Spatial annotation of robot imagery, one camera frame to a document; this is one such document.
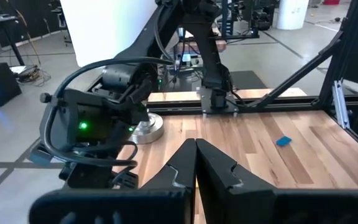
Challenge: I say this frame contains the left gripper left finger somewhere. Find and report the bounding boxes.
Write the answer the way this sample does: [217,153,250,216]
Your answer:
[139,138,198,224]

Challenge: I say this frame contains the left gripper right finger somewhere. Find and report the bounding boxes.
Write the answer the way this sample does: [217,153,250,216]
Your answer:
[196,138,278,224]

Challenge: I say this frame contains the blue eraser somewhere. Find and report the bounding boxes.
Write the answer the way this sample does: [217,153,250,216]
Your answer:
[275,135,293,147]

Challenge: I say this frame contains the white shade silver table lamp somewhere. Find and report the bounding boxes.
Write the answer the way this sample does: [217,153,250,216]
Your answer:
[59,0,165,145]

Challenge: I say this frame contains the black floor mat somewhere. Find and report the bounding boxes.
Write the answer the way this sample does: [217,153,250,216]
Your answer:
[228,70,269,91]

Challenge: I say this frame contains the black metal rack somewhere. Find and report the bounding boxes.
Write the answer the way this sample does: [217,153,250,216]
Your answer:
[219,0,262,40]

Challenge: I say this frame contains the white round pillar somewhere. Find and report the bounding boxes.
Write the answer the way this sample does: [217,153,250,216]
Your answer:
[273,0,310,30]

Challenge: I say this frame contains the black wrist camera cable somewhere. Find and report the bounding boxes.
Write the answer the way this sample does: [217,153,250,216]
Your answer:
[43,56,175,168]

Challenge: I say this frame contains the tangled floor cables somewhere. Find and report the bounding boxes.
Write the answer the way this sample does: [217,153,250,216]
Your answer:
[11,63,52,88]

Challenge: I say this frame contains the black aluminium table frame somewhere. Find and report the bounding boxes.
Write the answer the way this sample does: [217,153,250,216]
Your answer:
[146,0,358,153]

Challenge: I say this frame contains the silver frame bracket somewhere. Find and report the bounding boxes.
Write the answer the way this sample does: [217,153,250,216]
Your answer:
[332,79,351,130]

